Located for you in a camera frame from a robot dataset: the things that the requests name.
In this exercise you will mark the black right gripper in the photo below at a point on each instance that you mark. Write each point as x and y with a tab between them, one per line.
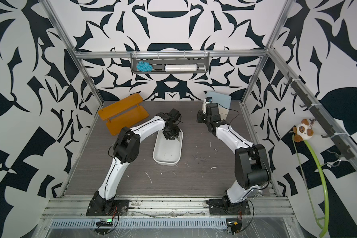
199	114

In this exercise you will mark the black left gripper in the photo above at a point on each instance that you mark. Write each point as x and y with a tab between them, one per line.
177	130

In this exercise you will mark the white oval storage tray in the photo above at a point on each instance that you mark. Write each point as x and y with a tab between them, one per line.
167	152

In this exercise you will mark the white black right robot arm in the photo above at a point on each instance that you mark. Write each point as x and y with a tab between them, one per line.
251	167

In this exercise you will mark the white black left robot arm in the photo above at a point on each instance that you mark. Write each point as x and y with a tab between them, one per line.
125	150

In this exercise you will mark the cream blue drawer box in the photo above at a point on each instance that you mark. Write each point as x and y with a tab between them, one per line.
223	101

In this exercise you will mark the white roll on rack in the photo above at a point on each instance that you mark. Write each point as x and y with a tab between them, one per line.
180	67

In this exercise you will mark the teal scrunchy sponge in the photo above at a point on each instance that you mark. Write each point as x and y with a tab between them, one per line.
143	66

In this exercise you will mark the brown white plush toy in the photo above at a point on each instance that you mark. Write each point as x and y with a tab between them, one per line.
303	131

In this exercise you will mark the right controller board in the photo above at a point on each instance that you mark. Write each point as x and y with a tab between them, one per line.
234	227

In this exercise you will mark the left controller board with led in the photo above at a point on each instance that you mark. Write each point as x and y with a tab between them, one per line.
103	226

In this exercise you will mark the green flexible tube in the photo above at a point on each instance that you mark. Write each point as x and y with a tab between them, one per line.
322	222

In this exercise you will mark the grey wall rack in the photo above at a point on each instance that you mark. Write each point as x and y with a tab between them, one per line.
158	61

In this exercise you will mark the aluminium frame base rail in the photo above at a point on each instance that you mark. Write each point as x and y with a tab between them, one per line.
75	206

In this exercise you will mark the black hook rail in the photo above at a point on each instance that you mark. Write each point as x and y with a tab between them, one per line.
332	131

